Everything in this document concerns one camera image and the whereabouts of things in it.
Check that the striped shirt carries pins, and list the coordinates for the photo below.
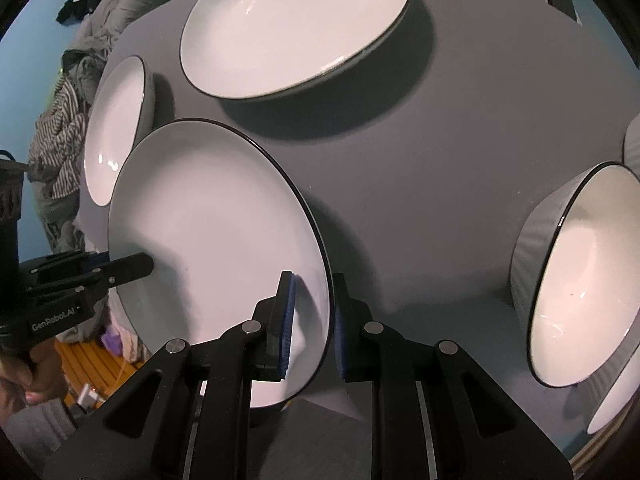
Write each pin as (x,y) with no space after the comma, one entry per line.
(59,138)

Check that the person's left hand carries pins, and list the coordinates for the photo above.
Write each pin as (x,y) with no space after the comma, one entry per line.
(23,386)

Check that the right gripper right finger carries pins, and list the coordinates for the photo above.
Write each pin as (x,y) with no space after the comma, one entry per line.
(360,342)

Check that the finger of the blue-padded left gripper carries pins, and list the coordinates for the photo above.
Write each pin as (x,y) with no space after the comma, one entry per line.
(127,269)

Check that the grey duvet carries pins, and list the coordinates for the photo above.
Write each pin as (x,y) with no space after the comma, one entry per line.
(84,60)

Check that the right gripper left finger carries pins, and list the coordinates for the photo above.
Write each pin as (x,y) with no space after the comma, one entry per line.
(276,316)

